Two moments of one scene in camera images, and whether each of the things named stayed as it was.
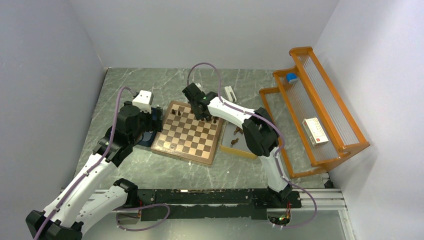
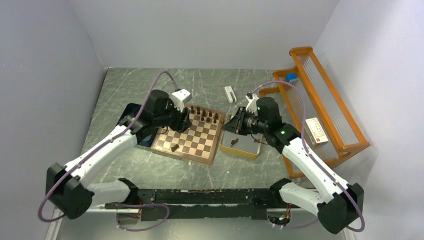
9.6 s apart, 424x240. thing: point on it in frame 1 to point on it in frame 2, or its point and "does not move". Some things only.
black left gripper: x=153 y=124 to x=182 y=121
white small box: x=315 y=131 does not move
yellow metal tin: x=234 y=141 does not move
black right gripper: x=198 y=116 to x=235 y=125
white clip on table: x=228 y=89 does not move
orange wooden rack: x=316 y=130 does not move
